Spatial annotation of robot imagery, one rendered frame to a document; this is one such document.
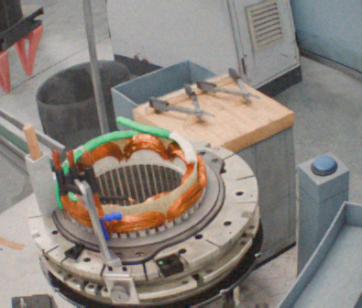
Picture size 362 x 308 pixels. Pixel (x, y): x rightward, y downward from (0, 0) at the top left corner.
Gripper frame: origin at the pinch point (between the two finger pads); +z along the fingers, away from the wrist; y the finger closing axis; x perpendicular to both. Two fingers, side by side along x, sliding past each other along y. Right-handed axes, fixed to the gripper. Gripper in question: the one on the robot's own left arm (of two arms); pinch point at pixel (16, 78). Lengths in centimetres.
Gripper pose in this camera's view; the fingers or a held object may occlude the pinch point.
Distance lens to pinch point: 88.5
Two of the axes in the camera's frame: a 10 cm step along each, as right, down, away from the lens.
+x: 7.5, 2.5, -6.1
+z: 2.0, 8.0, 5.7
